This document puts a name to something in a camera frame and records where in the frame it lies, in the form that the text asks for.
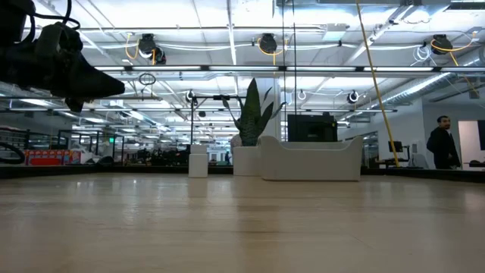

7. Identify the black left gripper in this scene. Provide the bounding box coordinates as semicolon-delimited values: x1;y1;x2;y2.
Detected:
0;21;127;99

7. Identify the white pill bottle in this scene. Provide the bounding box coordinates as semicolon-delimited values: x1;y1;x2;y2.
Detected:
188;143;209;179

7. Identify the translucent plastic basket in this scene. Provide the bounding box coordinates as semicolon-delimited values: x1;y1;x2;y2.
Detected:
258;135;364;182

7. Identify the red printed box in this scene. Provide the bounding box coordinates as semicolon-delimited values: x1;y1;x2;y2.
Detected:
23;149;83;167

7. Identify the green snake plant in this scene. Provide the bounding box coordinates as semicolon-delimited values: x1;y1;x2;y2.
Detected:
221;77;287;148

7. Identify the white planter pot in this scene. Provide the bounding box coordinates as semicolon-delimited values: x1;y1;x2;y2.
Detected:
232;146;262;177

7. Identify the black equipment cabinet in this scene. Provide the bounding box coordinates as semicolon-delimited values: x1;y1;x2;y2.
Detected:
286;112;339;143

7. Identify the black desk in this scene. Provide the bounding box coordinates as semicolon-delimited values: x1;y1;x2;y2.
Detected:
374;157;412;169

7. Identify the person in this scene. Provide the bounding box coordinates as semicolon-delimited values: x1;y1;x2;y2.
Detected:
426;115;462;170

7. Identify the black hanging cable loop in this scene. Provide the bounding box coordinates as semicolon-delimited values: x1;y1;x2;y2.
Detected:
138;72;157;86

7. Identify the black ceiling cable reel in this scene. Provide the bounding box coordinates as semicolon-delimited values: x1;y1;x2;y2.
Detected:
125;33;167;65
430;32;479;56
256;33;289;58

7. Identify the black aluminium table frame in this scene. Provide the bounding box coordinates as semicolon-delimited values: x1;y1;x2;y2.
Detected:
0;165;485;184

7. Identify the yellow hanging cable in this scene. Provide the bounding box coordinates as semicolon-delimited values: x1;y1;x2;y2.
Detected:
355;0;401;168

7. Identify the silver ventilation duct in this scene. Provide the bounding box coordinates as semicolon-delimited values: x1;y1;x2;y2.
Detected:
369;52;485;109

